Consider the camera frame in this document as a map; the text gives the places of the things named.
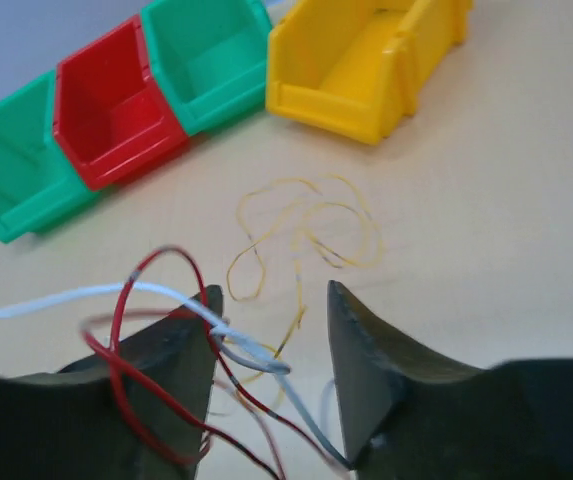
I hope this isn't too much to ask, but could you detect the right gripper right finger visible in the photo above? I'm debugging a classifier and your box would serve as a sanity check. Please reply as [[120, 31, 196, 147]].
[[327, 281, 573, 479]]

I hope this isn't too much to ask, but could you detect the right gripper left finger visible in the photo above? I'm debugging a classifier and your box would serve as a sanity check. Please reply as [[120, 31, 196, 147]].
[[0, 284, 225, 480]]

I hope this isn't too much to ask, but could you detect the red wire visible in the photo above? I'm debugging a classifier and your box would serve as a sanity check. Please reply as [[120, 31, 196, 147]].
[[79, 245, 327, 480]]

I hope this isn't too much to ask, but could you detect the left green bin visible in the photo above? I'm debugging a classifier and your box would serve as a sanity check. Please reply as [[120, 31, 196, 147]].
[[0, 70, 99, 243]]

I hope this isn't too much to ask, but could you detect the green bin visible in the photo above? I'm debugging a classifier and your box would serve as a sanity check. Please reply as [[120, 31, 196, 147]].
[[140, 0, 272, 136], [0, 70, 99, 243]]

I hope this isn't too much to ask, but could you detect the red bin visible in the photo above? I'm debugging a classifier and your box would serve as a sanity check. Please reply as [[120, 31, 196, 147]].
[[52, 15, 189, 191]]

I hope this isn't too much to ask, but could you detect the yellow bin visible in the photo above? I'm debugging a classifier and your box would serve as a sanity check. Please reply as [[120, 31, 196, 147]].
[[266, 0, 473, 145]]

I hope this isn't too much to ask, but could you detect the right green bin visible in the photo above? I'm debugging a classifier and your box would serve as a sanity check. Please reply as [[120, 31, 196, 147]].
[[140, 0, 272, 136]]

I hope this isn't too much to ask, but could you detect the white wire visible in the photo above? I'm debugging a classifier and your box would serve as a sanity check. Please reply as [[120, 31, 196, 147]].
[[0, 282, 352, 471]]

